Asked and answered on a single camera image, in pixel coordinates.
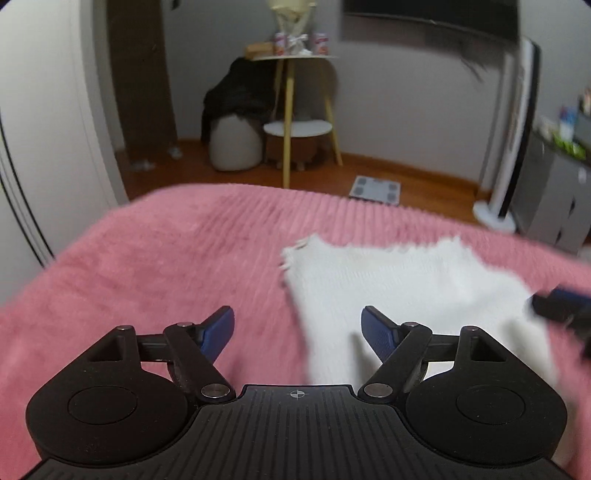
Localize grey bathroom scale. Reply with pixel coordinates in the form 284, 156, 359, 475
349, 175, 402, 204

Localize blue white bottle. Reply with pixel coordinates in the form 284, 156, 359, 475
558, 106, 579, 140

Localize white tower fan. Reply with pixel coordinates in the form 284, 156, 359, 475
473, 37, 543, 234

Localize green packets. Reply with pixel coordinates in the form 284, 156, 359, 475
551, 136, 588, 161

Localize white wardrobe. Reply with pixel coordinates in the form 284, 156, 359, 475
0, 0, 131, 269

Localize pink ribbed blanket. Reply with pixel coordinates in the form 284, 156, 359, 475
0, 182, 591, 480

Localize brown basket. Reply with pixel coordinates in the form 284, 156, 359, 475
265, 135, 325, 172

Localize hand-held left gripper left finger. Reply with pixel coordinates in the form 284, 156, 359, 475
78, 305, 237, 404

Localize brown wooden door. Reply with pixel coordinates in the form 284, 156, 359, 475
107, 0, 179, 163

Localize black jacket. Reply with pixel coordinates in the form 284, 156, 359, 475
201, 58, 278, 144

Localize cream wrapped bouquet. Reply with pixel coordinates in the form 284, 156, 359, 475
267, 0, 320, 55

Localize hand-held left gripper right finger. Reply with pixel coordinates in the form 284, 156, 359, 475
359, 305, 515, 404

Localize white round pouf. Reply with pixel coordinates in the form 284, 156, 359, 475
209, 114, 265, 172

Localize round side table yellow legs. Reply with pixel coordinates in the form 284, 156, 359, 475
239, 52, 345, 190

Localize black wall television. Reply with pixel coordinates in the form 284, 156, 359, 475
341, 0, 522, 52

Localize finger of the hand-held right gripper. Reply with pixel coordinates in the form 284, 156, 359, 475
527, 286, 591, 330

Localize grey cabinet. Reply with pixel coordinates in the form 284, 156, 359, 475
510, 129, 591, 256

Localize white knit garment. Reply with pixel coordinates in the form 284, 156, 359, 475
279, 234, 585, 469

